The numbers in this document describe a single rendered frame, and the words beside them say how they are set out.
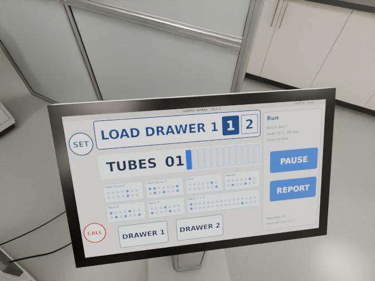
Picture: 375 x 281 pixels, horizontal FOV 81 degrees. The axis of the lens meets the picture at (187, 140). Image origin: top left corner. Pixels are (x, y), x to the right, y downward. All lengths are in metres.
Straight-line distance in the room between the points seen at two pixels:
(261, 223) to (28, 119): 2.26
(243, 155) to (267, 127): 0.07
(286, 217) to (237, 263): 1.01
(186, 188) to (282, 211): 0.21
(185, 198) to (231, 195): 0.09
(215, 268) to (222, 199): 1.02
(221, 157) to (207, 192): 0.07
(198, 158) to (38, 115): 2.16
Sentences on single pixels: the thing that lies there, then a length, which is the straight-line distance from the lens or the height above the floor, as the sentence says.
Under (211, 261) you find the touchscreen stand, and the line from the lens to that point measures 1.44.
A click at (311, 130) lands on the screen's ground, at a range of 0.48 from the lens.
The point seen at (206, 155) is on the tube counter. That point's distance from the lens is 0.41.
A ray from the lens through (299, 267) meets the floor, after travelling 1.62.
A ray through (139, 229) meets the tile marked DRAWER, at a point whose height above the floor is 1.01.
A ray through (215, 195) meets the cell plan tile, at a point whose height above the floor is 1.05.
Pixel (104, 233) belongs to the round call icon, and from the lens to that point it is 0.47.
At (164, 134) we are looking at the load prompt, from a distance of 0.39.
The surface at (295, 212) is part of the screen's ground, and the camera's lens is 0.52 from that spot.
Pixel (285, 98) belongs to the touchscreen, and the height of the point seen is 1.19.
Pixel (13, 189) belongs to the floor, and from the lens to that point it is 2.01.
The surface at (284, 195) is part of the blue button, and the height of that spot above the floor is 1.04.
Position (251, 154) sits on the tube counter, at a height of 1.11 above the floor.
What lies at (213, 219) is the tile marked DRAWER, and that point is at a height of 1.01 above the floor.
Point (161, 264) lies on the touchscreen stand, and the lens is 1.43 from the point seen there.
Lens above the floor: 1.44
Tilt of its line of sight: 50 degrees down
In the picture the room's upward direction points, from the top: 2 degrees clockwise
